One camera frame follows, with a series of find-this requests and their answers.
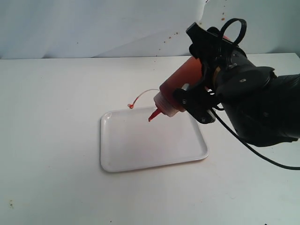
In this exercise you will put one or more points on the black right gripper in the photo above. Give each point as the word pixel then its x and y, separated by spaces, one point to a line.
pixel 215 53

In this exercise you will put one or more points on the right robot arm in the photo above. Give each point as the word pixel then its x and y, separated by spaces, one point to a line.
pixel 263 108

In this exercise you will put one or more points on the white rectangular plastic tray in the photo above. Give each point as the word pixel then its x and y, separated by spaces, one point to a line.
pixel 129 142

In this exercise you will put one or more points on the white backdrop sheet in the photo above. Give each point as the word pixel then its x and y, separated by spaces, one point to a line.
pixel 33 29

